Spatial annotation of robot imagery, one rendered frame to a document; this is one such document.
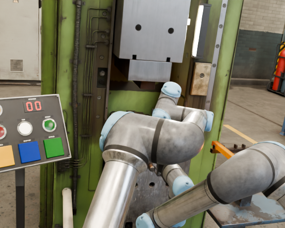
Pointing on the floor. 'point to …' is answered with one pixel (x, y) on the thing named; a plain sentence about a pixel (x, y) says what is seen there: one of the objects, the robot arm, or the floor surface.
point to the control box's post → (20, 197)
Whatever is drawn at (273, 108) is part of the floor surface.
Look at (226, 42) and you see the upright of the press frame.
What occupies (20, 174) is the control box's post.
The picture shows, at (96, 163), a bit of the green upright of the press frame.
